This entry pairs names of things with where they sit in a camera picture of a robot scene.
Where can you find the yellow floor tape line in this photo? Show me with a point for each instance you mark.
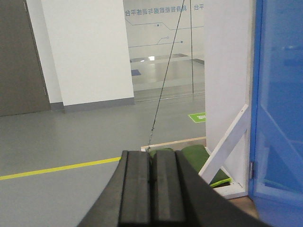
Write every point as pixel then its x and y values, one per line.
pixel 60 168

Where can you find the grey door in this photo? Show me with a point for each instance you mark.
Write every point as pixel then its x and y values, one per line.
pixel 22 84

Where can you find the green floor sign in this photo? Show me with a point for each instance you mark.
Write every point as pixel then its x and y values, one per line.
pixel 198 117

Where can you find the white diagonal door brace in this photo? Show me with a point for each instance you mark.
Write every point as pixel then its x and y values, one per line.
pixel 226 145

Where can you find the plywood door platform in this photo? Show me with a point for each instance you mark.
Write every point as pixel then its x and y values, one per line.
pixel 244 203

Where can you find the green sandbag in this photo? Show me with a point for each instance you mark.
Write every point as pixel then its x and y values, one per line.
pixel 197 157
pixel 155 151

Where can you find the green sandbag left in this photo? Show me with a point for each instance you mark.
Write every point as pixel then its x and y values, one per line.
pixel 155 151

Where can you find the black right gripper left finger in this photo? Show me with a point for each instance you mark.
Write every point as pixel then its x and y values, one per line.
pixel 125 201

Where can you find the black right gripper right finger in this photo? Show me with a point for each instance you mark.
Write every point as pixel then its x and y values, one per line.
pixel 181 198

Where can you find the green sandbag right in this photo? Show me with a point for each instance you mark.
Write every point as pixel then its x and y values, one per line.
pixel 197 157

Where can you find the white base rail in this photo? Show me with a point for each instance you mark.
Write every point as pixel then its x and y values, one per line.
pixel 234 190

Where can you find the silver door hinge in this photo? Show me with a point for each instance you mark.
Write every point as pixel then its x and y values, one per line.
pixel 251 169

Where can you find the blue door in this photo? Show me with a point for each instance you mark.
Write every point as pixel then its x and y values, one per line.
pixel 276 139

